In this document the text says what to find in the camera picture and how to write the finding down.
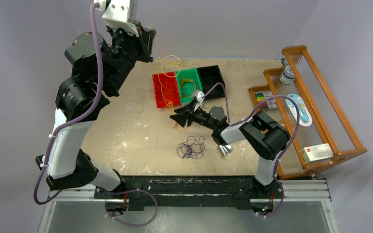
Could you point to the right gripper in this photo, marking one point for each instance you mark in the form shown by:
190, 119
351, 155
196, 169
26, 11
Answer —
184, 114

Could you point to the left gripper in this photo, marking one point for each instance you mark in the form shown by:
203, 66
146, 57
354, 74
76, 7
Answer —
144, 42

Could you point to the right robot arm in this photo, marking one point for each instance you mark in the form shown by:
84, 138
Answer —
267, 137

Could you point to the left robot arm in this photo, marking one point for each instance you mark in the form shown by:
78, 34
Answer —
99, 69

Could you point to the red plastic bin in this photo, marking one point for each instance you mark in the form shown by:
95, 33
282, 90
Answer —
165, 89

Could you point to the green plastic bin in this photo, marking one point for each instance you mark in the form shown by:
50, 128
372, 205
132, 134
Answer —
188, 81

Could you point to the black plastic bin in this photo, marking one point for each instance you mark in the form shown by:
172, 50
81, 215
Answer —
209, 76

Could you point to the box of coloured markers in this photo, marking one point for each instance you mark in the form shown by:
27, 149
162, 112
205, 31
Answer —
261, 96

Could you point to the white round jar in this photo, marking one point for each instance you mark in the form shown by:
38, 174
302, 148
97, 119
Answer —
287, 76

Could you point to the blue white blister pack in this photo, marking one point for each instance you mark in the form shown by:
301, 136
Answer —
305, 116

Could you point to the white label box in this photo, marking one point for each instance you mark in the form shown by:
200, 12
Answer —
316, 153

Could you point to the wooden shelf rack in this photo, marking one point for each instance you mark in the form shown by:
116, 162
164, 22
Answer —
329, 123

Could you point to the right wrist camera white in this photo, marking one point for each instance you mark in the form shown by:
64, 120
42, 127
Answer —
199, 96

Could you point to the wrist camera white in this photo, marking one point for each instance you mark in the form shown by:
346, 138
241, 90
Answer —
199, 96
119, 14

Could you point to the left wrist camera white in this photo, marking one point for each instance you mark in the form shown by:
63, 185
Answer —
119, 14

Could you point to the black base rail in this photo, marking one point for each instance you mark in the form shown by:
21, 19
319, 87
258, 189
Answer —
241, 192

